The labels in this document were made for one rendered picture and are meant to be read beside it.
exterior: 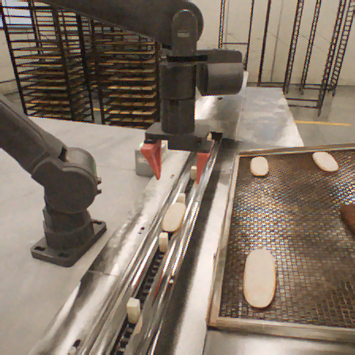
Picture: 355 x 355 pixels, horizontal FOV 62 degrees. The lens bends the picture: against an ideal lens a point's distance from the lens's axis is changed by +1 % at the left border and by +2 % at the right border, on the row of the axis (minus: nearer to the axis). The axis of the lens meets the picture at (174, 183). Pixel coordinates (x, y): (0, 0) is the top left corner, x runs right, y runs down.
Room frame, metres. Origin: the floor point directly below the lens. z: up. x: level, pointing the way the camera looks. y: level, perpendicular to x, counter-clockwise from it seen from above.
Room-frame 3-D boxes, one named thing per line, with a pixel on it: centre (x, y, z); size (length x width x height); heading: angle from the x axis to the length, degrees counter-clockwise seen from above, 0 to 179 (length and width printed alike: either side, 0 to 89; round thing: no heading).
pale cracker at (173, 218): (0.48, 0.00, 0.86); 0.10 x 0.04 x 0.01; 167
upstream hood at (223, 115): (1.53, -0.26, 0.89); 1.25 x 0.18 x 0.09; 166
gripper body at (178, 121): (0.49, -0.01, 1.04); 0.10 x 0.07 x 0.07; 76
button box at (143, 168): (0.75, 0.06, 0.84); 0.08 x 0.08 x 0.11; 76
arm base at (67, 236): (0.44, 0.19, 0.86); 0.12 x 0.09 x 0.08; 160
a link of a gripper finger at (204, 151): (0.48, -0.03, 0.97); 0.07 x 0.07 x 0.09; 76
